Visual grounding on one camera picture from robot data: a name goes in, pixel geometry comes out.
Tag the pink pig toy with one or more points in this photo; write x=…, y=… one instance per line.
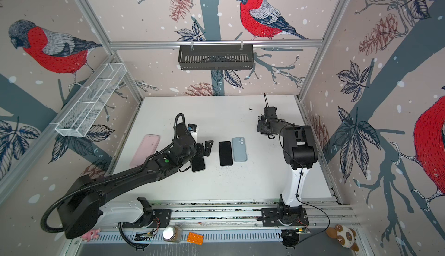
x=91, y=235

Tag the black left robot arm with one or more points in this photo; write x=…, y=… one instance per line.
x=79, y=210

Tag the black wire wall basket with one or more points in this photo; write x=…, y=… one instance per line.
x=216, y=57

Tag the large phone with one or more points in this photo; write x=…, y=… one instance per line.
x=239, y=149

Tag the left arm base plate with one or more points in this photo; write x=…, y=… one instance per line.
x=158, y=218

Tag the pink phone case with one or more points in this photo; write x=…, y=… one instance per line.
x=147, y=147

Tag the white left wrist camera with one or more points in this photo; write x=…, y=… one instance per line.
x=192, y=128

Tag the clear jar white lid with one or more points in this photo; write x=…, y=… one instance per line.
x=172, y=234

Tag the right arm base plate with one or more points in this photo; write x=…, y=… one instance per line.
x=273, y=217

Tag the white mesh wall basket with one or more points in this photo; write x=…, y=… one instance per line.
x=94, y=96

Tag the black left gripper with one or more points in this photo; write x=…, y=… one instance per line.
x=208, y=148

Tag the blue phone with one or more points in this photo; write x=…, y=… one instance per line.
x=225, y=153

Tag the brown white plush toy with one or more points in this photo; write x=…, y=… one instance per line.
x=344, y=235

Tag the black phone centre table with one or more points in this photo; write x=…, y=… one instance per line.
x=198, y=164

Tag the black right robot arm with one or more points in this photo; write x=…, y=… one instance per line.
x=299, y=151

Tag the orange toy brick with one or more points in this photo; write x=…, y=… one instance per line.
x=195, y=238

